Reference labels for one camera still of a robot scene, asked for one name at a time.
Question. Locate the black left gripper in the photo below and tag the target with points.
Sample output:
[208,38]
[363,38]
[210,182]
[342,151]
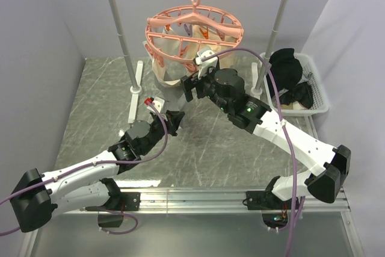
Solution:
[174,118]

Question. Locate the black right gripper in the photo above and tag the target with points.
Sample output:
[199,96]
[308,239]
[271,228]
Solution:
[189,83]

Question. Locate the grey white underwear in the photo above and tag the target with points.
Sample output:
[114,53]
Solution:
[168,74]

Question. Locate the black underwear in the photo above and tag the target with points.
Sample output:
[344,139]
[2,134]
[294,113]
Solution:
[285,69]

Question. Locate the beige underwear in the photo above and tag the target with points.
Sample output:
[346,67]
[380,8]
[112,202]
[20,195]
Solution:
[210,38]

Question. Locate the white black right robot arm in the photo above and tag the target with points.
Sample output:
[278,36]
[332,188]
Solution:
[327,166]

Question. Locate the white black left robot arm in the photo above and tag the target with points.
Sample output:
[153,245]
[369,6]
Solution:
[38,197]

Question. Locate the pink round clip hanger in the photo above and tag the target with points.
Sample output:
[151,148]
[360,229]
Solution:
[178,33]

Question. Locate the clothes pile in basket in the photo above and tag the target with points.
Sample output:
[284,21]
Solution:
[301,93]

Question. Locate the white plastic laundry basket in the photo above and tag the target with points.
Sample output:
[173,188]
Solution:
[320,105]

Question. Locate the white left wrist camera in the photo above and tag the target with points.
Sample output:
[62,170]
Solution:
[156,105]

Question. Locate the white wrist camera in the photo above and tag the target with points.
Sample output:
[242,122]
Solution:
[204,60]
[156,105]

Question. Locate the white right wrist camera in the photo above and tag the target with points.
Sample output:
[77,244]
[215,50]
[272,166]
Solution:
[204,60]

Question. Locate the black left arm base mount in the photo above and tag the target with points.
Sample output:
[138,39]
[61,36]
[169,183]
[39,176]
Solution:
[112,213]

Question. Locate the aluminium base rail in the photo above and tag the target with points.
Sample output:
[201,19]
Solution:
[200,200]

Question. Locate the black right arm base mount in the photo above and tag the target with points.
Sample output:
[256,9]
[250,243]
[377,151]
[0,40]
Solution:
[265,200]

